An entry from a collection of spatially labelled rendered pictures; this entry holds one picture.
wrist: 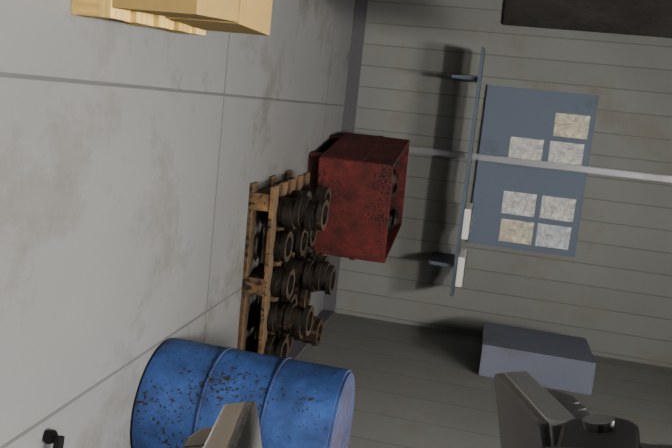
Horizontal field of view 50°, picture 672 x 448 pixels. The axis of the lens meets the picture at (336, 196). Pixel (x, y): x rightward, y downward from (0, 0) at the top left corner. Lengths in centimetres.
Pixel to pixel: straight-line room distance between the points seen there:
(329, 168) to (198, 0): 342
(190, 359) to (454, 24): 440
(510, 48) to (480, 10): 44
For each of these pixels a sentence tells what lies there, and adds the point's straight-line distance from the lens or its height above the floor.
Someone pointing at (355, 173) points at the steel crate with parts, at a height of 41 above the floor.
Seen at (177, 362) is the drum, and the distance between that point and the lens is 349.
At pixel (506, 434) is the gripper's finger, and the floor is 143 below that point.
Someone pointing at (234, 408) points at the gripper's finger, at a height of 137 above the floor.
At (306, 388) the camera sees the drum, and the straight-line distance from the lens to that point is 331.
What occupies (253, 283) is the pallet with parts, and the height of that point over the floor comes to 7.
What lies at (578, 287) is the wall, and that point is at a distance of 705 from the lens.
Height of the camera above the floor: 142
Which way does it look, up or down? 12 degrees down
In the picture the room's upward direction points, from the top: 97 degrees clockwise
